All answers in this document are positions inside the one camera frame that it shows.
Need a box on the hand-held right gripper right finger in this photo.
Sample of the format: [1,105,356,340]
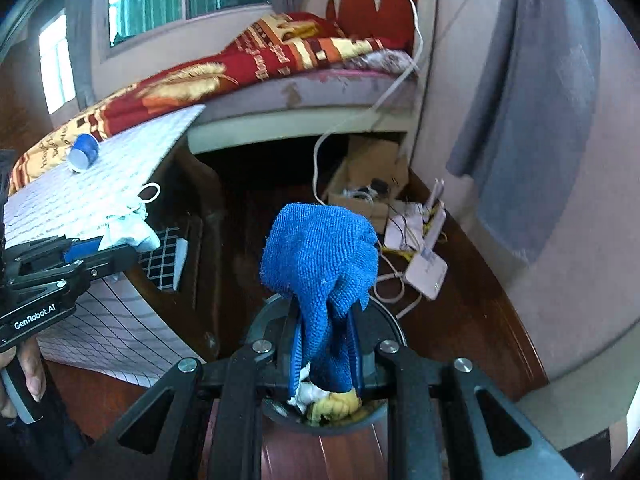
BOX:
[349,309,586,480]

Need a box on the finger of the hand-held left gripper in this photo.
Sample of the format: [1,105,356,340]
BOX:
[12,236,103,267]
[7,246,140,306]

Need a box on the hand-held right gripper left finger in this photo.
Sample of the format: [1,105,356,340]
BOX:
[65,300,304,480]

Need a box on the white tissue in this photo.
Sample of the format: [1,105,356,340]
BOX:
[287,379,332,417]

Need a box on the white face mask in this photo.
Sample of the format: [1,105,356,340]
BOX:
[100,182,162,253]

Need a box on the grey round bin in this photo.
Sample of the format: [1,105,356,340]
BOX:
[247,294,409,436]

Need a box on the yellow wrapper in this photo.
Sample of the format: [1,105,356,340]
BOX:
[305,389,364,427]

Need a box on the blue cloth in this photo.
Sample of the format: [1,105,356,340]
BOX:
[259,202,379,394]

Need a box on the person's left hand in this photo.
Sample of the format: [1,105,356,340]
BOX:
[0,335,49,420]

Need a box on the white tablecloth covered table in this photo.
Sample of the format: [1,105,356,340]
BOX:
[0,104,208,389]

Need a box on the dark wooden table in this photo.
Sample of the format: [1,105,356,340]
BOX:
[125,135,228,392]

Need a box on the blue paper cup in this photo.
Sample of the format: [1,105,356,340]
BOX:
[66,133,101,174]

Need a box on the white router with antennas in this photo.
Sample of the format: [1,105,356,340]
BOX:
[404,178,449,301]

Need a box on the small white network box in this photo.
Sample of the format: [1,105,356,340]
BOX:
[383,201,426,251]

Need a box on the small window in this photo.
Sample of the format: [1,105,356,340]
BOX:
[37,12,77,117]

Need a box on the cardboard box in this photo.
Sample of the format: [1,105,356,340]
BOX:
[322,134,412,234]

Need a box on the red and yellow printed blanket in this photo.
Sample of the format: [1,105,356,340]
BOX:
[10,11,417,196]

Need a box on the floral bed sheet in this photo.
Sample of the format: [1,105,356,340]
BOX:
[344,48,417,74]

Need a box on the grey hanging cloth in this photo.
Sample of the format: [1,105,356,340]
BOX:
[446,0,602,266]

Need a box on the red heart-shaped headboard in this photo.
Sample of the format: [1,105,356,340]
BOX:
[305,0,442,88]

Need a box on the white floor cable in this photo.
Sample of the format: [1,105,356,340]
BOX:
[369,269,427,319]

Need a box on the yellow cable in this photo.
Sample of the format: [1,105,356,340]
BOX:
[377,200,446,262]

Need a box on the white wall cable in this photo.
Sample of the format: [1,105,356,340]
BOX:
[312,0,427,207]

